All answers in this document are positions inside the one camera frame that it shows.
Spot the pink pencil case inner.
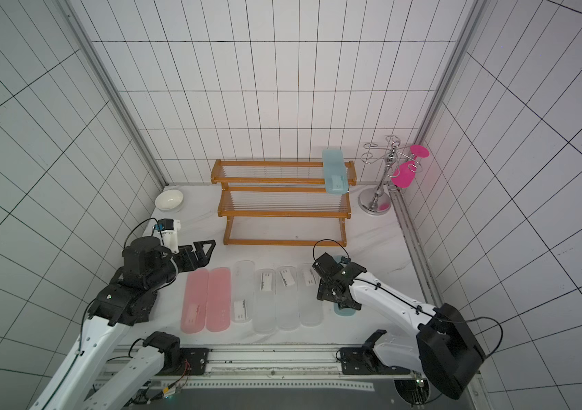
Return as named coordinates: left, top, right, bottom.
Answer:
left=205, top=266, right=232, bottom=333

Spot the pink pencil case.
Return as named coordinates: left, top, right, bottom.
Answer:
left=181, top=269, right=209, bottom=334
left=205, top=266, right=232, bottom=333

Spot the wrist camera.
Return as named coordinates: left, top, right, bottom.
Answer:
left=156, top=219, right=181, bottom=254
left=312, top=253, right=342, bottom=281

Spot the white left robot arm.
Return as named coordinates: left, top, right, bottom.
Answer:
left=32, top=237, right=216, bottom=409

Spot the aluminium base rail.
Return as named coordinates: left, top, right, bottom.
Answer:
left=100, top=342, right=482, bottom=383

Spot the orange wooden two-tier shelf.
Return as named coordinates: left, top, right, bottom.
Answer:
left=211, top=159, right=357, bottom=247

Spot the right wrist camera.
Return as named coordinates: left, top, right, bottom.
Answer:
left=312, top=253, right=342, bottom=281

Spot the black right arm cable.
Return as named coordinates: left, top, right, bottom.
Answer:
left=312, top=238, right=504, bottom=360

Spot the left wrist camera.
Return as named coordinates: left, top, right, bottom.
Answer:
left=156, top=219, right=181, bottom=254

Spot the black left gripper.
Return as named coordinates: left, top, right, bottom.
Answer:
left=146, top=242, right=217, bottom=290

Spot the pink pencil case outer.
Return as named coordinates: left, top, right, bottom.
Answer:
left=181, top=269, right=209, bottom=334

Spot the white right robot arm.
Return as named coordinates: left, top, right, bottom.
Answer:
left=312, top=253, right=487, bottom=400

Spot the chrome cup holder stand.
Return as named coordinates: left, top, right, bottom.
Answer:
left=358, top=135, right=411, bottom=216

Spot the white ceramic bowl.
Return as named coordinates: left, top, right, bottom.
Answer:
left=155, top=189, right=184, bottom=212

